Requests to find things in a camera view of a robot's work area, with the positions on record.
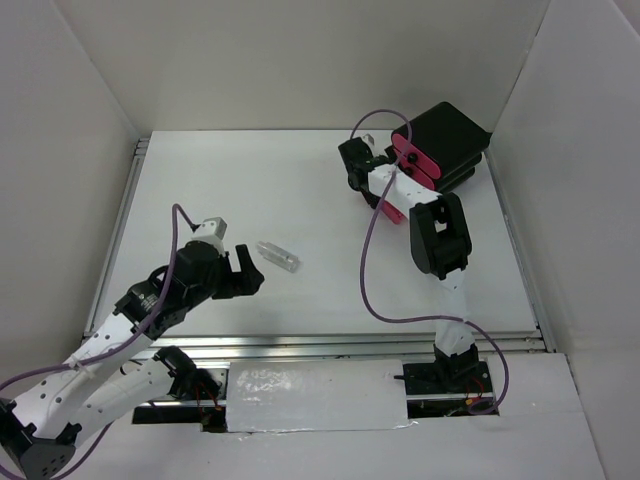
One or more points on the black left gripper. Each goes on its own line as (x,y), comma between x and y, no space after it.
(244,282)

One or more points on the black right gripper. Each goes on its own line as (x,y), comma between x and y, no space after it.
(371,197)

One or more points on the clear bottle with barcode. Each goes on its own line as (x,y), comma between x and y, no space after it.
(278,256)

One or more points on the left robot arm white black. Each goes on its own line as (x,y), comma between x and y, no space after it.
(42,428)

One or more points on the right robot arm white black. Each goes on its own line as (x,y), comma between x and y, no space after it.
(440,246)

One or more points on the black drawer cabinet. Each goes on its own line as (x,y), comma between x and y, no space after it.
(454,141)

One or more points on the white cover panel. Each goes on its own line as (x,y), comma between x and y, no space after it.
(327,395)

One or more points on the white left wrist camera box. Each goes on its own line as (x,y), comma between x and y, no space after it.
(212,232)

